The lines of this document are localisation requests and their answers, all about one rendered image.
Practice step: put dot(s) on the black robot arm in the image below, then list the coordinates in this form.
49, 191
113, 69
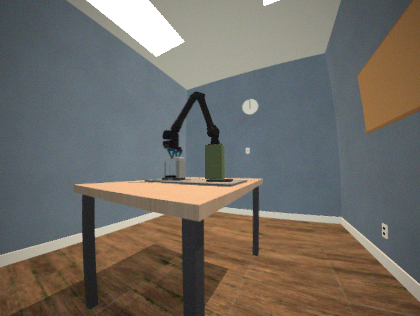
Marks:
213, 133

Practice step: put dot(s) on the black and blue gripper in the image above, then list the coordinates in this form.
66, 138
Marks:
173, 148

